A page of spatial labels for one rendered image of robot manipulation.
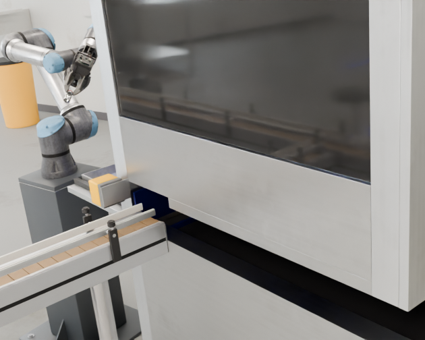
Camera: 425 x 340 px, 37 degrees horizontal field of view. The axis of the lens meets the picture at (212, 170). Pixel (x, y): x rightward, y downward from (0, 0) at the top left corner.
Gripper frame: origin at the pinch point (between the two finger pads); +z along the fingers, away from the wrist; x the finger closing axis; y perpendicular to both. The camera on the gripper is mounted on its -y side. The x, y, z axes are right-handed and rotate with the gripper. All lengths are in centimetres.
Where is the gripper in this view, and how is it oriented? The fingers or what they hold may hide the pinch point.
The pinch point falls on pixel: (70, 92)
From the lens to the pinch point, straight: 229.5
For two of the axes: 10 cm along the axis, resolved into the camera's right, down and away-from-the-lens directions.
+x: 9.0, 3.7, 2.1
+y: 4.0, -5.6, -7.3
